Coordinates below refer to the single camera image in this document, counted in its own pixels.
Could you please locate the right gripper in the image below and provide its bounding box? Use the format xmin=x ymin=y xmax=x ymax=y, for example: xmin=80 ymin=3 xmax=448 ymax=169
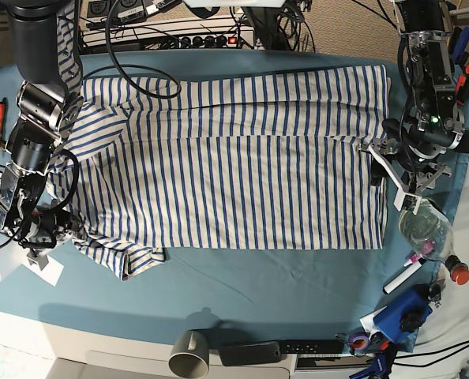
xmin=19 ymin=206 xmax=87 ymax=271

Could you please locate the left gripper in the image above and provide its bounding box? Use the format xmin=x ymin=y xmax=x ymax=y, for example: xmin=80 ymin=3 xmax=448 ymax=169
xmin=358 ymin=138 xmax=452 ymax=213

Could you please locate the blue white striped T-shirt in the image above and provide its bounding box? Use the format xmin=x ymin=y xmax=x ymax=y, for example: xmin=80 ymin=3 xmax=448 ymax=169
xmin=47 ymin=0 xmax=392 ymax=282

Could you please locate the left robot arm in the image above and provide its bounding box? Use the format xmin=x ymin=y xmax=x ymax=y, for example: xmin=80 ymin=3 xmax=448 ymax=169
xmin=360 ymin=1 xmax=469 ymax=213

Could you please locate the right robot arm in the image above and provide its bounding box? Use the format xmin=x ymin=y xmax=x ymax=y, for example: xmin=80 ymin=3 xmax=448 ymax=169
xmin=0 ymin=1 xmax=84 ymax=269

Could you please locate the white paper roll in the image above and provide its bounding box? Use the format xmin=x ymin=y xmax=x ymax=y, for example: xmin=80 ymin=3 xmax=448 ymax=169
xmin=0 ymin=246 xmax=64 ymax=287

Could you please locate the clear bottle red cap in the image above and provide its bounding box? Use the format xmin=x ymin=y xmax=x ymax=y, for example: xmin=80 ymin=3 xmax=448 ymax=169
xmin=398 ymin=199 xmax=469 ymax=285

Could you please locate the black square block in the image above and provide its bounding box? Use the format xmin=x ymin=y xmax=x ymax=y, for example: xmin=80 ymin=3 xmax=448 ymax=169
xmin=456 ymin=130 xmax=469 ymax=154

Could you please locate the white marker pen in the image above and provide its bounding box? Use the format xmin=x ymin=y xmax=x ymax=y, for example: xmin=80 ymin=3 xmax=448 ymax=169
xmin=382 ymin=253 xmax=426 ymax=295

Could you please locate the orange black clamp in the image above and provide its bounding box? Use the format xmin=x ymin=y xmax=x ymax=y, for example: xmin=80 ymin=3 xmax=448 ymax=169
xmin=456 ymin=63 xmax=469 ymax=106

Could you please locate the blue box with knob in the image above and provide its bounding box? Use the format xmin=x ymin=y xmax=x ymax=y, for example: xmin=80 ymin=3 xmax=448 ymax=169
xmin=373 ymin=286 xmax=433 ymax=344

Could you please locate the blue spring clamp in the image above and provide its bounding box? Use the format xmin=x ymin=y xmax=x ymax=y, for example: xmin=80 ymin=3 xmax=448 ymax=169
xmin=448 ymin=26 xmax=469 ymax=64

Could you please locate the teal table cloth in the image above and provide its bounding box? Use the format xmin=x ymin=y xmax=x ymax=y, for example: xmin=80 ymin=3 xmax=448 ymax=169
xmin=0 ymin=49 xmax=469 ymax=352

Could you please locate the purple tape roll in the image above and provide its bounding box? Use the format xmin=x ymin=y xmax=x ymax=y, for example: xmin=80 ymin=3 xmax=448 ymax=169
xmin=347 ymin=332 xmax=370 ymax=353

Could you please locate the black power strip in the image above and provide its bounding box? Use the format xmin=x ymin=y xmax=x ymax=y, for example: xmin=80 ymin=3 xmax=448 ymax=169
xmin=143 ymin=35 xmax=253 ymax=51

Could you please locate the grey ceramic mug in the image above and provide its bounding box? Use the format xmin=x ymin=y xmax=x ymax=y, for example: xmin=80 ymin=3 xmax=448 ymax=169
xmin=168 ymin=330 xmax=209 ymax=379

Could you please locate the blue clamp bottom edge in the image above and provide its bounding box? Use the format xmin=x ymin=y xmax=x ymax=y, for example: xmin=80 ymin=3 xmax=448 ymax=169
xmin=349 ymin=353 xmax=396 ymax=379

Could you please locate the black smartphone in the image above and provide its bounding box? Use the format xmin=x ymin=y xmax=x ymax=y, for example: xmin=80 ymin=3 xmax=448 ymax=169
xmin=218 ymin=341 xmax=281 ymax=366

